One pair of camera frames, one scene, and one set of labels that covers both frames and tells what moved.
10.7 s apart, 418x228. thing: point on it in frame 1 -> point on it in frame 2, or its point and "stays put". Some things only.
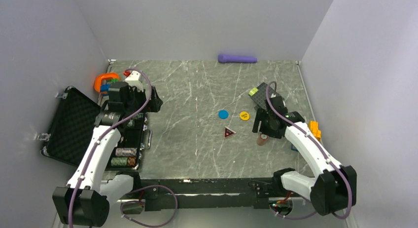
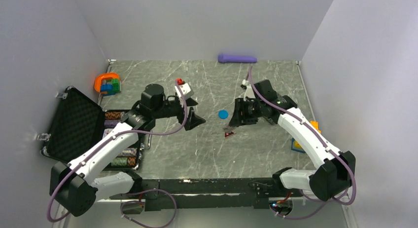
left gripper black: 155,102 -> 193,120
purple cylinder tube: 226,58 stays put
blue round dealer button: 223,114 stays put
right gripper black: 261,115 -> 240,117
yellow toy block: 313,127 stays put
